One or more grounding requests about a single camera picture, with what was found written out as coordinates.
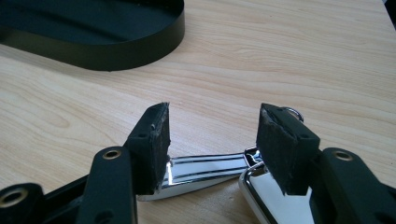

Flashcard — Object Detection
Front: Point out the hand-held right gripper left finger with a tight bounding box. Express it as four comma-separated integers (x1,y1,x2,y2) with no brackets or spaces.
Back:
123,102,172,197

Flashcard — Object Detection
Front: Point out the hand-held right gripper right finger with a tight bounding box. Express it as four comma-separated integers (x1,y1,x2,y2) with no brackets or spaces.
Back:
255,103,321,197

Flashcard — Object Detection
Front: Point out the black oval metal tray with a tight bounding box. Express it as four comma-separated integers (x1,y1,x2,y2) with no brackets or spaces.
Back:
0,0,186,72

